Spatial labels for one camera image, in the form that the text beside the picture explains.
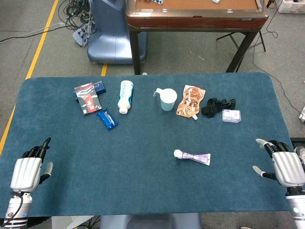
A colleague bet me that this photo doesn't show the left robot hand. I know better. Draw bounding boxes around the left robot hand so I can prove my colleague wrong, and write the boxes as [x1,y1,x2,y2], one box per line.
[10,137,53,193]

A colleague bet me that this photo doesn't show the clear floss pick box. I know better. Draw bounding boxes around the clear floss pick box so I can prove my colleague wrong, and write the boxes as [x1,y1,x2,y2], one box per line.
[221,109,242,124]

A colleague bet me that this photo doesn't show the grey sneaker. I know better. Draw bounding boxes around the grey sneaker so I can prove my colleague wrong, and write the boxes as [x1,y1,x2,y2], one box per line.
[294,146,305,165]

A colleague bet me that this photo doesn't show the grey power strip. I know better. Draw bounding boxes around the grey power strip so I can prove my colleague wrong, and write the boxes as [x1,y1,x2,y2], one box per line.
[72,23,92,47]

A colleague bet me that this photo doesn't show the red black patterned box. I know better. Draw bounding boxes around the red black patterned box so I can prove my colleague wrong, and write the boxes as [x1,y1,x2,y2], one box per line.
[74,82,103,115]

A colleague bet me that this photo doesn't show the long yellow floor tape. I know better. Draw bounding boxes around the long yellow floor tape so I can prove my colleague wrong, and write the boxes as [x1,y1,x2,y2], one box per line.
[0,0,60,153]

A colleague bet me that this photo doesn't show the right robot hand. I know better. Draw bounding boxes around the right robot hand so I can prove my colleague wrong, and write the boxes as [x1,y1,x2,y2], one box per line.
[252,138,305,188]

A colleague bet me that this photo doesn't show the white floor cable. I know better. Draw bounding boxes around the white floor cable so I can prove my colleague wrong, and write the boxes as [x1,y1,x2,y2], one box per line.
[0,21,65,44]

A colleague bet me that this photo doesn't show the teal blue table mat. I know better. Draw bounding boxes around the teal blue table mat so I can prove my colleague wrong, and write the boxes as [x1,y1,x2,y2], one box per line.
[0,72,305,218]

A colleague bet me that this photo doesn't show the thin black floor cable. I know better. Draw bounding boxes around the thin black floor cable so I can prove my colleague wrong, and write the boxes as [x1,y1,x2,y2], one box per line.
[252,0,305,120]

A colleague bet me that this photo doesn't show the orange spout pouch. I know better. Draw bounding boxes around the orange spout pouch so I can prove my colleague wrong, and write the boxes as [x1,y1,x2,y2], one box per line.
[175,84,206,120]

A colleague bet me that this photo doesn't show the purple white tube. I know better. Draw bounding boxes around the purple white tube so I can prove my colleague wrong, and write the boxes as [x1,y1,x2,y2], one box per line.
[173,149,212,166]

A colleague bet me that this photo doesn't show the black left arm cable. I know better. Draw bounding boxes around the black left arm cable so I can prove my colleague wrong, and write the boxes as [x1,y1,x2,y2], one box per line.
[1,192,25,228]

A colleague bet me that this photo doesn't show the blue snack packet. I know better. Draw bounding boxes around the blue snack packet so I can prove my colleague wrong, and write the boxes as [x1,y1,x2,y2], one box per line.
[96,107,119,131]

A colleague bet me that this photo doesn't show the white lotion bottle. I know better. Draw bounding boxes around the white lotion bottle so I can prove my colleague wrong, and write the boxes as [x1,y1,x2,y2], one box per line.
[117,80,134,115]

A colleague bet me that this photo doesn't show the small dark blue box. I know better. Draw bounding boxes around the small dark blue box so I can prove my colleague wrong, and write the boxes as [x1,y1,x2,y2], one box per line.
[75,81,107,102]

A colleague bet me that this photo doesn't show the black cable bundle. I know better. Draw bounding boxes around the black cable bundle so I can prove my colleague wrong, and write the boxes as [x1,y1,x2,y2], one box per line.
[56,0,98,47]

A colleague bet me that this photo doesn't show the black strap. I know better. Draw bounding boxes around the black strap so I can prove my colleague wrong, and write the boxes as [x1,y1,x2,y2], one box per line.
[201,97,237,119]

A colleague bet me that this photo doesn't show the brown mahjong table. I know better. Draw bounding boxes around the brown mahjong table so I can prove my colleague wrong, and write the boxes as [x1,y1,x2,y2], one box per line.
[125,0,270,75]

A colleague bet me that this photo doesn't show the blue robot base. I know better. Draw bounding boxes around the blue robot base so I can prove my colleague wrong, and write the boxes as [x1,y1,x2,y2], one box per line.
[87,0,147,65]

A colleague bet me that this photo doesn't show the white table frame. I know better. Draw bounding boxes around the white table frame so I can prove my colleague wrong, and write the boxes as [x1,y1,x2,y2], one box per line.
[51,215,96,229]

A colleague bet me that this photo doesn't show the black stand legs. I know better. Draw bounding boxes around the black stand legs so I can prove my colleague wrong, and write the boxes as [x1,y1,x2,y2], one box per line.
[216,30,266,52]

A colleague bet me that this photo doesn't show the pale blue cup with handle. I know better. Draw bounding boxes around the pale blue cup with handle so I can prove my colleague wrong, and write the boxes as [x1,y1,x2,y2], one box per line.
[152,88,178,112]

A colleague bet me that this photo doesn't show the white storage box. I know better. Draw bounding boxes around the white storage box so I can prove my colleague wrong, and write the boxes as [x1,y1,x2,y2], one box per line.
[277,0,305,14]

